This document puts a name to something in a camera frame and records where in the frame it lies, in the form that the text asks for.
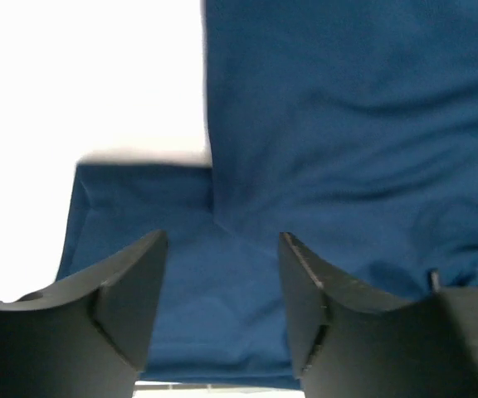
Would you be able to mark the navy blue shorts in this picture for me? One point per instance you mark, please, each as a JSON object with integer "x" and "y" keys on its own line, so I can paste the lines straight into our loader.
{"x": 352, "y": 124}

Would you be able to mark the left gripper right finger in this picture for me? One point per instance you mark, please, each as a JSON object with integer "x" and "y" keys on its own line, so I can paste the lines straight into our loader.
{"x": 349, "y": 339}

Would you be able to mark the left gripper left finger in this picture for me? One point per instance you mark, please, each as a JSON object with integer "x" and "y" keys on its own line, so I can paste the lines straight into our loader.
{"x": 87, "y": 335}

